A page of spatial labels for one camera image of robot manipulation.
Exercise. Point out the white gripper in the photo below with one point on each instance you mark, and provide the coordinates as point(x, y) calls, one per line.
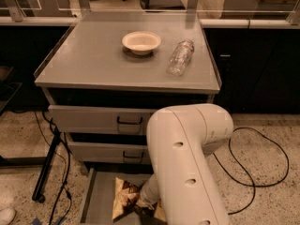
point(146, 199)

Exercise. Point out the brown chip bag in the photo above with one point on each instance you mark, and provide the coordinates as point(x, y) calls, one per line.
point(126, 196)

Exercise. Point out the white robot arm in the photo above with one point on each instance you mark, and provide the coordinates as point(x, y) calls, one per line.
point(176, 137)

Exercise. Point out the grey open bottom drawer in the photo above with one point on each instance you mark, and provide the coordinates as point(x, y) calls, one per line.
point(97, 203)

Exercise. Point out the grey middle drawer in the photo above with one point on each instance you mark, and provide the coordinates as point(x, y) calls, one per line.
point(109, 148)

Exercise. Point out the grey top drawer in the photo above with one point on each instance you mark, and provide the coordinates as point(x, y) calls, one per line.
point(100, 120)

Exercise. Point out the grey drawer cabinet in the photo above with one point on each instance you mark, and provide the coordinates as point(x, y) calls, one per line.
point(92, 68)

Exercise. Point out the black table leg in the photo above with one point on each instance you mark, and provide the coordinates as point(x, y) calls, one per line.
point(38, 195)

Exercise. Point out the white shoe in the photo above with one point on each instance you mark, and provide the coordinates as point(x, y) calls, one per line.
point(7, 215)

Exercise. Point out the clear plastic water bottle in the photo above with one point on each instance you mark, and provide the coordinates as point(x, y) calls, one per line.
point(180, 58)

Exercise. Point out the white paper bowl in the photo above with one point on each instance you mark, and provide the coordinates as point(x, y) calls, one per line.
point(141, 42)

